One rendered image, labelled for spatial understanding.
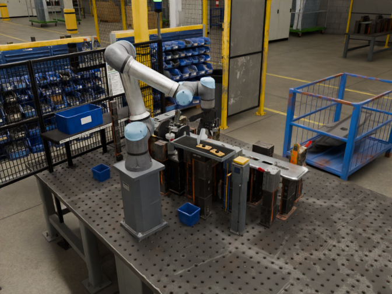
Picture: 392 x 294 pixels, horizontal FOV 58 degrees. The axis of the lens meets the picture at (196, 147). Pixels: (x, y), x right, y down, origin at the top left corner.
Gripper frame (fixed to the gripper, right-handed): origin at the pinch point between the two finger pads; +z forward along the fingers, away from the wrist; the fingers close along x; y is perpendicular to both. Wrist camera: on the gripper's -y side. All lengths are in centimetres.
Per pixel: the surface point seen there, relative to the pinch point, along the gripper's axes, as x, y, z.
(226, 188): 10.0, 9.9, 33.1
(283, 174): 21.0, 40.3, 20.0
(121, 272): -40, -36, 83
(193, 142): 2.2, -8.6, 4.1
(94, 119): 15, -105, 12
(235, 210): -6.3, 24.2, 34.9
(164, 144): 6.5, -33.5, 12.9
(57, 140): -17, -108, 17
